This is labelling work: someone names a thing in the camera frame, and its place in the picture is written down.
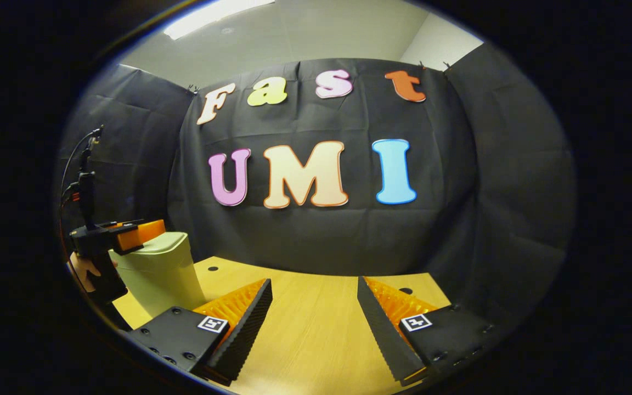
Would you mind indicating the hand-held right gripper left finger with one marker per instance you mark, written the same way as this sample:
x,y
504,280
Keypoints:
x,y
244,334

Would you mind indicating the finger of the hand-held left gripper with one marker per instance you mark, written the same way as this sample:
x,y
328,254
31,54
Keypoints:
x,y
102,233

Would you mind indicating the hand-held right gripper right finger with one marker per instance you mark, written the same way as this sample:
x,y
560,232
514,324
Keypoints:
x,y
384,334

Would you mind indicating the green desktop garbage bin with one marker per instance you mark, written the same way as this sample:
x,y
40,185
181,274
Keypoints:
x,y
157,274

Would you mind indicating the wooden desktop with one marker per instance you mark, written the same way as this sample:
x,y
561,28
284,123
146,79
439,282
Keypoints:
x,y
310,329

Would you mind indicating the black backdrop cloth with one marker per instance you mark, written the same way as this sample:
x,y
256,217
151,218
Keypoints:
x,y
458,192

